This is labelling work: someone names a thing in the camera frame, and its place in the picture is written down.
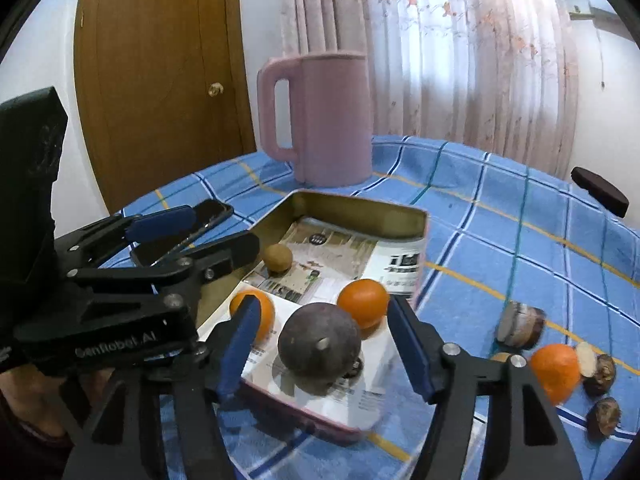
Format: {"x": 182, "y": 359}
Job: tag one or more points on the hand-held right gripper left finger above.
{"x": 239, "y": 355}

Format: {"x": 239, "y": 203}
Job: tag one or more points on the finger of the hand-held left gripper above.
{"x": 160, "y": 223}
{"x": 225, "y": 252}

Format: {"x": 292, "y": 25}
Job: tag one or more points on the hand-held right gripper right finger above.
{"x": 411, "y": 355}

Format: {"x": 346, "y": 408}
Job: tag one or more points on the purple passion fruit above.
{"x": 320, "y": 342}

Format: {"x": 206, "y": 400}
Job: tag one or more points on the metal tin box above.
{"x": 350, "y": 212}

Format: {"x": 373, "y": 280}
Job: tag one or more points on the person's left forearm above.
{"x": 25, "y": 402}

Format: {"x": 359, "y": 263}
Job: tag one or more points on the black smartphone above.
{"x": 216, "y": 212}

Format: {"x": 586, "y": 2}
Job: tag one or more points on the orange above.
{"x": 556, "y": 372}
{"x": 266, "y": 316}
{"x": 363, "y": 302}

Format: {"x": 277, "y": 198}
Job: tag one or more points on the small brown round fruit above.
{"x": 278, "y": 258}

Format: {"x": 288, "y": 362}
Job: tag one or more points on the small dark fruit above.
{"x": 355, "y": 367}

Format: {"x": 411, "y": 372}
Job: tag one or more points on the printed paper liner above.
{"x": 325, "y": 255}

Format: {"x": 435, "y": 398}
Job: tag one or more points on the wooden door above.
{"x": 150, "y": 85}

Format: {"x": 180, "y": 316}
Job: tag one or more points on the blue plaid tablecloth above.
{"x": 500, "y": 240}

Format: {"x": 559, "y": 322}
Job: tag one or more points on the brass door knob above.
{"x": 216, "y": 89}

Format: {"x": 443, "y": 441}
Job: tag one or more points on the pink kettle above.
{"x": 330, "y": 120}

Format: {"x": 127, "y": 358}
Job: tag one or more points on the dark brown chair back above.
{"x": 600, "y": 191}

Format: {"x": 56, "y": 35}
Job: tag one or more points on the floral sheer curtain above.
{"x": 450, "y": 60}

